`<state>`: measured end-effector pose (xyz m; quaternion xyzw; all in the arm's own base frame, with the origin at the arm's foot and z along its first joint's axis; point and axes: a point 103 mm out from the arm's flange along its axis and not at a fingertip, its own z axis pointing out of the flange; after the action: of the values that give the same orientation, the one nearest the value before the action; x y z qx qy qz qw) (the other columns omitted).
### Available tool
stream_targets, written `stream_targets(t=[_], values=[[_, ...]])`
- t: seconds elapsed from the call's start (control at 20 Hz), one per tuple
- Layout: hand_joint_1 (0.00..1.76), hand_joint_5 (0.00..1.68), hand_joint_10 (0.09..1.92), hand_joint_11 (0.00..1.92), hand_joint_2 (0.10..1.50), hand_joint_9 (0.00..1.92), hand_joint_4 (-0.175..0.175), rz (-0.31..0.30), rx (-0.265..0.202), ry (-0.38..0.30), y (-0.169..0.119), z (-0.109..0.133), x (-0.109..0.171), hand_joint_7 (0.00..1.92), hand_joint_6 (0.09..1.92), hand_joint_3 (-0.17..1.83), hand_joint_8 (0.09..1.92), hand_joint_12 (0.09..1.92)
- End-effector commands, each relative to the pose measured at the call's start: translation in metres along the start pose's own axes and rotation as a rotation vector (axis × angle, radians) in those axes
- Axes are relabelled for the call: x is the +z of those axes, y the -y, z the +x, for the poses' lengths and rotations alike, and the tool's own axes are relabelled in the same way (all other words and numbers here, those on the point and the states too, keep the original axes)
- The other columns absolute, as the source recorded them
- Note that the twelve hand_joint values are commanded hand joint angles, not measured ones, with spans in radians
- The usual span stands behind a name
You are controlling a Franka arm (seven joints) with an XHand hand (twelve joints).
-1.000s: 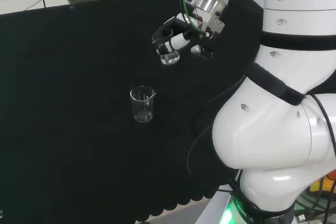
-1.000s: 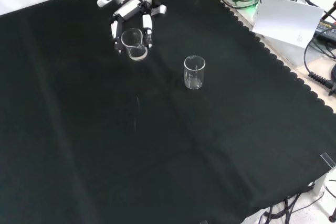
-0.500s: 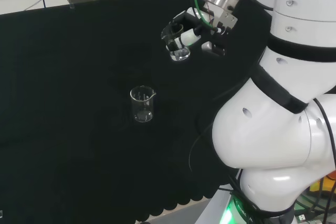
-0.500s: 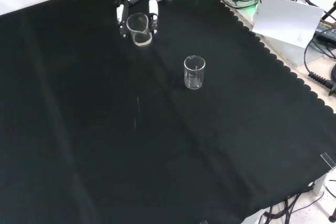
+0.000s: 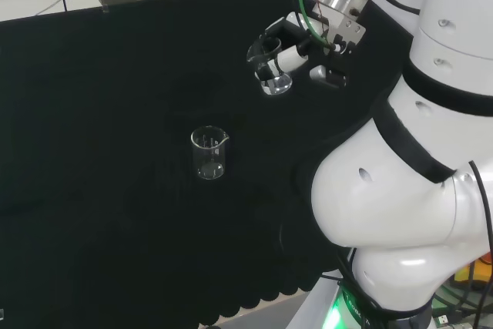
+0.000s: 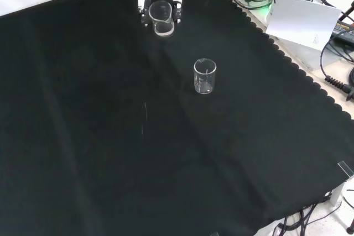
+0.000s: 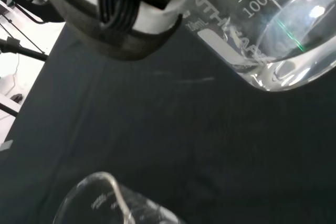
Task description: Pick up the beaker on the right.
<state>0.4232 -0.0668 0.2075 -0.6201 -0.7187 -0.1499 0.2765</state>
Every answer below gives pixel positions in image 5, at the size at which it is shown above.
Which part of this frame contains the thin red wire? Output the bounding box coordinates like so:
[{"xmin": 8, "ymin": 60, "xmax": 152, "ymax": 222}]
[{"xmin": 314, "ymin": 0, "xmax": 330, "ymax": 39}]

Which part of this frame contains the clear 200 mL glass beaker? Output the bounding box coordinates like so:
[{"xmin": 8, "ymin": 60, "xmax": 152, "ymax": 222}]
[{"xmin": 246, "ymin": 35, "xmax": 294, "ymax": 97}]

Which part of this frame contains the yellow stop button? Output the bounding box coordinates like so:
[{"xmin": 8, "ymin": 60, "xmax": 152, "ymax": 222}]
[{"xmin": 453, "ymin": 250, "xmax": 493, "ymax": 288}]

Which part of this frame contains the clear 300 mL glass beaker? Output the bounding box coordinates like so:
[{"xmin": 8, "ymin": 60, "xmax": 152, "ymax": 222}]
[{"xmin": 189, "ymin": 125, "xmax": 231, "ymax": 182}]

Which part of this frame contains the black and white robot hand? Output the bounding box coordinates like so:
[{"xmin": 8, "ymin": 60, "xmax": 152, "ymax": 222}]
[{"xmin": 256, "ymin": 11, "xmax": 350, "ymax": 78}]

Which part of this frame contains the black bench cloth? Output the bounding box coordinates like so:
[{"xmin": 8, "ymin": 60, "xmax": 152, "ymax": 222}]
[{"xmin": 0, "ymin": 0, "xmax": 416, "ymax": 327}]

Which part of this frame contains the green cable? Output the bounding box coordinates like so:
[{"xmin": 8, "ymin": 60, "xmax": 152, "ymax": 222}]
[{"xmin": 295, "ymin": 0, "xmax": 333, "ymax": 49}]

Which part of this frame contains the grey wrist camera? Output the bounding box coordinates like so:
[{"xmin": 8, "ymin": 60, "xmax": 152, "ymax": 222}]
[{"xmin": 309, "ymin": 64, "xmax": 350, "ymax": 88}]

